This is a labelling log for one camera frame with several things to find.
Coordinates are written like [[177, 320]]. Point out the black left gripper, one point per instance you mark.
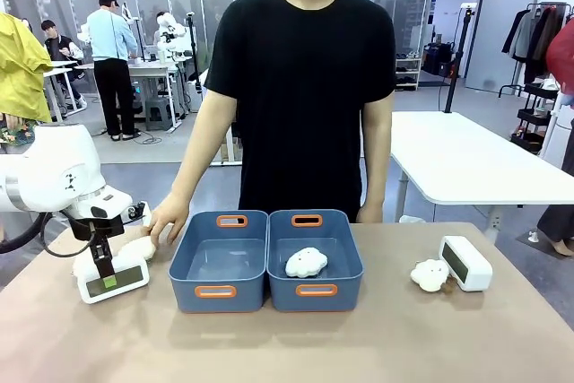
[[101, 223]]

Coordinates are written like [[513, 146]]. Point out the white digital clock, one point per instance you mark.
[[121, 282], [471, 268]]

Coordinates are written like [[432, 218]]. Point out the white cloud plush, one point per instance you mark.
[[136, 248], [306, 263], [428, 274]]

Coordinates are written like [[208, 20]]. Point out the person's right forearm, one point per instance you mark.
[[197, 163]]

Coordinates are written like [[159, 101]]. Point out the person's left forearm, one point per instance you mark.
[[376, 167]]

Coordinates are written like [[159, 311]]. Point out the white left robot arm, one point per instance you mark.
[[54, 167]]

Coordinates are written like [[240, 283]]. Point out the person's right hand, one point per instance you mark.
[[168, 221]]

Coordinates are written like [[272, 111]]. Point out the person's left hand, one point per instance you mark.
[[370, 213]]

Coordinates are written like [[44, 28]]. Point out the floral patterned garment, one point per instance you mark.
[[15, 134]]

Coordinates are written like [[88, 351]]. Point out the grey plastic stool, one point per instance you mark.
[[159, 111]]

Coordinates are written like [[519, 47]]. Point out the white background desk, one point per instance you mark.
[[148, 70]]

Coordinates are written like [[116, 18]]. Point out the yellow jacket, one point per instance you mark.
[[22, 69]]

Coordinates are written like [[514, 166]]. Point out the man in light blue shirt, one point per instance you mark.
[[110, 42]]

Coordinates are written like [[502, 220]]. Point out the seated person in dark jacket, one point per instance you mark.
[[58, 46]]

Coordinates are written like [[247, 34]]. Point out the black slim tripod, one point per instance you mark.
[[193, 55]]

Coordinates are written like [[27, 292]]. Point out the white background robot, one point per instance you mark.
[[168, 33]]

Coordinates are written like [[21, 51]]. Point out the person's black t-shirt torso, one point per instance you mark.
[[300, 87]]

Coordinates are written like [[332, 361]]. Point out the small brown pompom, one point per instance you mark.
[[449, 285]]

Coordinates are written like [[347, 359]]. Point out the white shoe rack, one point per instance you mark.
[[407, 71]]

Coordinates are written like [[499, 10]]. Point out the white table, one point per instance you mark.
[[471, 154]]

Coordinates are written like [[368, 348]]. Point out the black equipment cases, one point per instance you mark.
[[441, 58]]

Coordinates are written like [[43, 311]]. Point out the bystander's dark trouser leg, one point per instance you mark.
[[556, 226]]

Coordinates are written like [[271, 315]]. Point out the black trolley cart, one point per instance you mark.
[[536, 114]]

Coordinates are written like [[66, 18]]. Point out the clothes rack with coats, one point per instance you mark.
[[533, 37]]

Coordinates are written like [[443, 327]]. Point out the red garment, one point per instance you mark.
[[562, 55]]

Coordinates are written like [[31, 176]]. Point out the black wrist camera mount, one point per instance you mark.
[[136, 211]]

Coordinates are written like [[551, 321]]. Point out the black tripod with camera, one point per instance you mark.
[[457, 64]]

